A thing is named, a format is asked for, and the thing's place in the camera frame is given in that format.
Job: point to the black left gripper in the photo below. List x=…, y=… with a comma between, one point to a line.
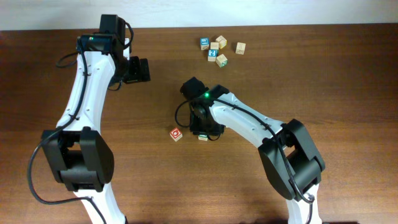
x=136, y=74

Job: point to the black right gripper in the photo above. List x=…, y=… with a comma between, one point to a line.
x=196, y=129

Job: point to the wooden block green V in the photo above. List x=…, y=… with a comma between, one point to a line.
x=203, y=137

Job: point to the wooden block red Q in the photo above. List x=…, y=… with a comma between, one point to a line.
x=176, y=134

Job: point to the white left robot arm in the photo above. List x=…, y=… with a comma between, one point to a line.
x=77, y=154

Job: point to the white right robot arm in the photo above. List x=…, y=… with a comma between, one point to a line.
x=291, y=160

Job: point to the wooden block J green N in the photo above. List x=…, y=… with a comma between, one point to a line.
x=221, y=60

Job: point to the wooden block blue 2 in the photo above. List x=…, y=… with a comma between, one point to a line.
x=212, y=55

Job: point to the wooden block blue top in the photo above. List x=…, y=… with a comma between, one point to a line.
x=204, y=43

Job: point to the wooden block dark green side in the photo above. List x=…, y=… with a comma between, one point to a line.
x=214, y=46

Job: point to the wooden block yellow side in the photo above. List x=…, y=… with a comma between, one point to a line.
x=221, y=41

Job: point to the plain wooden block far right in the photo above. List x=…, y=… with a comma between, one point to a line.
x=240, y=48

